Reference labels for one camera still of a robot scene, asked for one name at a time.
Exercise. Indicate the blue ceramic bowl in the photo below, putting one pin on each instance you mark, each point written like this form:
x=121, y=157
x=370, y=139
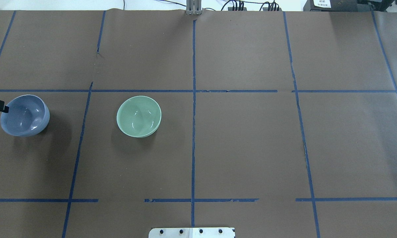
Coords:
x=28, y=115

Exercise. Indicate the green ceramic bowl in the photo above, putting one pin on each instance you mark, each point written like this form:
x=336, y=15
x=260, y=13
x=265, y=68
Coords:
x=139, y=116

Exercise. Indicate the black power strip left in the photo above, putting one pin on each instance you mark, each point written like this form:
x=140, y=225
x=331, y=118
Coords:
x=237, y=7

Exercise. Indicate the black power strip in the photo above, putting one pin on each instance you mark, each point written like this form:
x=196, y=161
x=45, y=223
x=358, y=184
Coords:
x=270, y=7
x=237, y=7

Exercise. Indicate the black power strip right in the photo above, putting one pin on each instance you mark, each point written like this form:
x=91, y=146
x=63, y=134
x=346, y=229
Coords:
x=270, y=7

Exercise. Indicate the brown paper table cover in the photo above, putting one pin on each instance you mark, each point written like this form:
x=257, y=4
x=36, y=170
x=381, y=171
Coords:
x=279, y=124

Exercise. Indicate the black computer box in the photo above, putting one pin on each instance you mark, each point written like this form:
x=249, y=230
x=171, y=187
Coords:
x=330, y=6

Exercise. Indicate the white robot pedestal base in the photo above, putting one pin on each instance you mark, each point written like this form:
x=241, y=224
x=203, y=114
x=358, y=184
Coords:
x=193, y=232

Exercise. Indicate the grey aluminium frame post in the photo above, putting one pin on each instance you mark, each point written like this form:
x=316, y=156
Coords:
x=194, y=7

